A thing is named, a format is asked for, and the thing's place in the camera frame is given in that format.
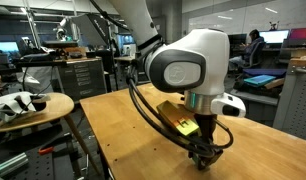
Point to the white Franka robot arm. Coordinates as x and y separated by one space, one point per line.
179 63

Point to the seated person in blue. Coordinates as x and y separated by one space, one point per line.
249 50

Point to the red lit monitor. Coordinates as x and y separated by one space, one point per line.
301 33

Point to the black drawer cabinet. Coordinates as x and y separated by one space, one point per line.
81 78

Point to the short aluminium rail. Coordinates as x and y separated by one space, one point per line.
8 165

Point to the lit computer monitor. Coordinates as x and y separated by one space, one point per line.
274 36

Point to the small green cube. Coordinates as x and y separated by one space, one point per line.
195 160

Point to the grey perforated metal cabinet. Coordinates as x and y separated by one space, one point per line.
294 100

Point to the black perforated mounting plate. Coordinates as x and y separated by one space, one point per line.
49 165

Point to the crumpled white cloth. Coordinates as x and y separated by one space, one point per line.
13 105

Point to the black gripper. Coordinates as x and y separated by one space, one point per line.
206 131

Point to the round wooden side table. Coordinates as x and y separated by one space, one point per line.
43 113

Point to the black studio light panel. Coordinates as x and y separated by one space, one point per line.
91 28

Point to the small black bowl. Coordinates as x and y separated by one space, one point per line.
38 103

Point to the blue lit monitor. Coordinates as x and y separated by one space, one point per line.
4 46

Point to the teal flat box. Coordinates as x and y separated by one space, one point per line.
259 80

